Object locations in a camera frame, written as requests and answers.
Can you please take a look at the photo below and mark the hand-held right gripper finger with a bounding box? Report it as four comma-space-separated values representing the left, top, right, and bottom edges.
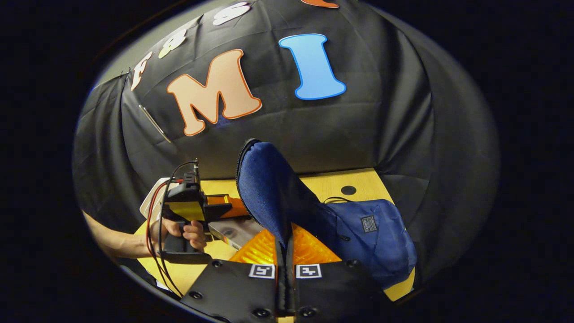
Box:
179, 230, 287, 323
286, 222, 396, 323

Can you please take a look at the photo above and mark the grey cover book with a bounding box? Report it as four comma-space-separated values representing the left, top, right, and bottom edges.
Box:
208, 217, 266, 251

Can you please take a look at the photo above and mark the white bookshelf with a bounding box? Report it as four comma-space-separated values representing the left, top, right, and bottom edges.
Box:
139, 177, 181, 221

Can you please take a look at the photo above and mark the blue schoolbag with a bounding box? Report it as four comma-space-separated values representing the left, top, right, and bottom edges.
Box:
236, 139, 418, 290

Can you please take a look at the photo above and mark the black backdrop cloth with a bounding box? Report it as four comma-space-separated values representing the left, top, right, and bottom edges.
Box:
72, 0, 500, 292

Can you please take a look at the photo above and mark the black cable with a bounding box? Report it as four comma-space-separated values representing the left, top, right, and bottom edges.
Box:
157, 159, 199, 297

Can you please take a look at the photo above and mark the red cable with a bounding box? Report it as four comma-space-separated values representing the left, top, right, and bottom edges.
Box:
145, 178, 185, 297

